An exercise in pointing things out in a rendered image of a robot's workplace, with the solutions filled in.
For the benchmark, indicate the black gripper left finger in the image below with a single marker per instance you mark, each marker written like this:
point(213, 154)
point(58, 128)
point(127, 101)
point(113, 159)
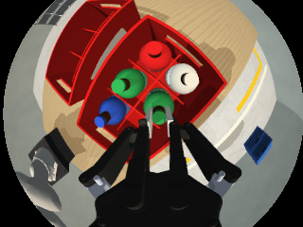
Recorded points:
point(100, 177)

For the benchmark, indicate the red bottle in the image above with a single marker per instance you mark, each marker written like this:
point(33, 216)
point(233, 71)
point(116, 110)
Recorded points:
point(155, 56)

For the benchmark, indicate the white bottle with grey label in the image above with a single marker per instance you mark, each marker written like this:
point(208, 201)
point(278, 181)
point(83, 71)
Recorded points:
point(182, 78)

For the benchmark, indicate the dark red crate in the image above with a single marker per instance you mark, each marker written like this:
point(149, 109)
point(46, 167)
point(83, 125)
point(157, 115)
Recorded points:
point(75, 38)
point(126, 55)

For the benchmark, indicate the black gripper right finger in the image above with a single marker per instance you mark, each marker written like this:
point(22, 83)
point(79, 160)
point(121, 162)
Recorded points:
point(220, 173)

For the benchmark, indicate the blue bottle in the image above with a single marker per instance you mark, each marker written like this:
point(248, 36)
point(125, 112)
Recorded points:
point(111, 111)

